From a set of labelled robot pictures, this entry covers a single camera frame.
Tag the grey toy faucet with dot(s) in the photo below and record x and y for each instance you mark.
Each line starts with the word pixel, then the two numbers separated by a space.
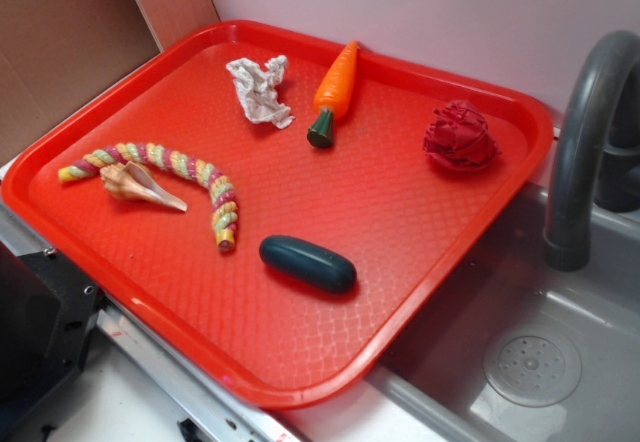
pixel 597 156

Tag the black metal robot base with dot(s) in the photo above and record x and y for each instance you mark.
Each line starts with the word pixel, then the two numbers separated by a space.
pixel 49 309

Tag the twisted multicolour rope toy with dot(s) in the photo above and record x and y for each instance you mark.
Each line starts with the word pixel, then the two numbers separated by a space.
pixel 222 193

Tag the silver aluminium rail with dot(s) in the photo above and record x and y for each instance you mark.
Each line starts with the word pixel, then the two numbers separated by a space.
pixel 133 388

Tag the grey plastic toy sink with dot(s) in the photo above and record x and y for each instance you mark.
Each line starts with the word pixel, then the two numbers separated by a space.
pixel 509 349

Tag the dark green toy cucumber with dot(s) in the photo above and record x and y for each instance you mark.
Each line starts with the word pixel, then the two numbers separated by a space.
pixel 310 263

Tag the crumpled red paper ball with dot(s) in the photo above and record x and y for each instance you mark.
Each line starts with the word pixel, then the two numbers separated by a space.
pixel 459 139

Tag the brown cardboard panel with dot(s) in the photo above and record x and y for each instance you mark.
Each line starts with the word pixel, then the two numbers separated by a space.
pixel 57 55

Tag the beige conch seashell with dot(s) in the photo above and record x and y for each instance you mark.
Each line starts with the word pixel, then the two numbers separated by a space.
pixel 133 182

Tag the crumpled white paper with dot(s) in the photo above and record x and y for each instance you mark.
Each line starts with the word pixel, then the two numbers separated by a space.
pixel 256 89

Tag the orange toy carrot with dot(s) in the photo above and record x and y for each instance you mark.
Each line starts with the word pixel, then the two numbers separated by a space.
pixel 333 96

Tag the red plastic tray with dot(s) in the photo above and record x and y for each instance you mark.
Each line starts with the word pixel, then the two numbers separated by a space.
pixel 374 198

